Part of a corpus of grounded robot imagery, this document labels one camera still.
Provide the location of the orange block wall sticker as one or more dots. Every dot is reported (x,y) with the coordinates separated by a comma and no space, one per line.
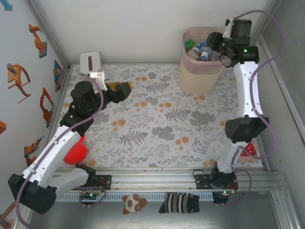
(2,126)

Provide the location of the green bottle orange cap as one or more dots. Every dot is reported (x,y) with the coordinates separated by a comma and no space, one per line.
(189,43)

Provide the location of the aluminium extrusion base rails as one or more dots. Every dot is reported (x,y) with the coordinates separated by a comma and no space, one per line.
(155,177)

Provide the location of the black white striped sock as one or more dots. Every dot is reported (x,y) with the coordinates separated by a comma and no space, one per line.
(178,202)

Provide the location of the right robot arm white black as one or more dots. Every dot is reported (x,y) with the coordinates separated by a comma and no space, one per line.
(247,90)

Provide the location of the floral patterned tablecloth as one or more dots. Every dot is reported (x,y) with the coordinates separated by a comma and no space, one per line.
(143,159)

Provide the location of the orange claw wall sticker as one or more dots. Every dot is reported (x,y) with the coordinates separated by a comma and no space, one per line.
(14,80)

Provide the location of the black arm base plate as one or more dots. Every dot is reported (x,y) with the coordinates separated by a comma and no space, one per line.
(106,182)
(202,181)

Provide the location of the beige slotted plastic bin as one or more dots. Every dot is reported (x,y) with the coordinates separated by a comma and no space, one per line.
(195,82)

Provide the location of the red plush toy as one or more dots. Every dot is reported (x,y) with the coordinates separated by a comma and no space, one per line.
(76,153)

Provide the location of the white tissue box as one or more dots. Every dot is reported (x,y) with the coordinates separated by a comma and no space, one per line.
(87,59)

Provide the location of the blue label bottle white cap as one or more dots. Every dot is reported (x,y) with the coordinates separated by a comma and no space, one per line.
(203,44)

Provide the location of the brown white panda plush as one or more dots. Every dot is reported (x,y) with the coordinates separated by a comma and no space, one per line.
(131,204)

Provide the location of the pink pig plush toy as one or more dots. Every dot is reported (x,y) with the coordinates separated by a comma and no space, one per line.
(250,149)

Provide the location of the slim clear bottle white cap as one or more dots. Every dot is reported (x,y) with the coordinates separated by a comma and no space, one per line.
(193,53)

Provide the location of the blue orange wall sticker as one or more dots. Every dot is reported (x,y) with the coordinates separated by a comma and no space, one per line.
(57,71)

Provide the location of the small controller board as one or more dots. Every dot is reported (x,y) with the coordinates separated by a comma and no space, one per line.
(90,195)
(221,199)

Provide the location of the aluminium corner post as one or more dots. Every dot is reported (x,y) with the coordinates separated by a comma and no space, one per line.
(50,33)
(270,7)

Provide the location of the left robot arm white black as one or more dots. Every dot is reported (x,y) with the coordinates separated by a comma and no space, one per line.
(54,150)

